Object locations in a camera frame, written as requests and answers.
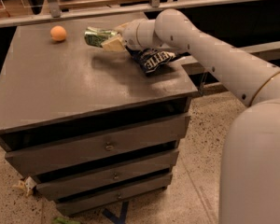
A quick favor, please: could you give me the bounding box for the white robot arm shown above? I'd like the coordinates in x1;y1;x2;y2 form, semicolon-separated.
103;9;280;224

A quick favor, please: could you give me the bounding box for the grey metal railing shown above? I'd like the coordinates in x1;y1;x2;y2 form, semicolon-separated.
0;0;280;30

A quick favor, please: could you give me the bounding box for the grey drawer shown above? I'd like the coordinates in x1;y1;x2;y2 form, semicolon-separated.
56;173;173;216
6;113;189;176
36;148;179;201

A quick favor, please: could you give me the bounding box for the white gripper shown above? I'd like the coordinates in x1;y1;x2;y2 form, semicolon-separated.
101;20;144;52

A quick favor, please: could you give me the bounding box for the bottom grey drawer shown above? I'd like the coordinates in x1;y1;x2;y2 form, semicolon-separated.
56;173;173;216

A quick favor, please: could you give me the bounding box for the green crushed can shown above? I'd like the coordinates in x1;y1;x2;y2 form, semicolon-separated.
84;26;118;48

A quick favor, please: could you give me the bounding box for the grey drawer cabinet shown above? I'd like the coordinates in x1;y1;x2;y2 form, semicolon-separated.
0;20;195;204

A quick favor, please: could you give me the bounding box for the orange fruit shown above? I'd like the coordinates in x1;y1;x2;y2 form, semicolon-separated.
50;26;67;42

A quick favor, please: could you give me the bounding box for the top grey drawer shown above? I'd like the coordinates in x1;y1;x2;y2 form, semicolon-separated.
6;113;189;176

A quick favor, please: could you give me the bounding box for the crumpled paper scrap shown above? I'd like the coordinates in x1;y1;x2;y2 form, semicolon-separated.
13;176;36;197

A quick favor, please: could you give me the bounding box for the green object on floor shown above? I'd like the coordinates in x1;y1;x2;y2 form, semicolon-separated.
51;217;81;224

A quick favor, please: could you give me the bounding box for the blue chip bag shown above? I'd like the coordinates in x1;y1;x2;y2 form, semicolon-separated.
126;48;179;75

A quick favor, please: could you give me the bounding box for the middle grey drawer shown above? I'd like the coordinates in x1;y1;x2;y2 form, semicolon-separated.
36;148;179;201

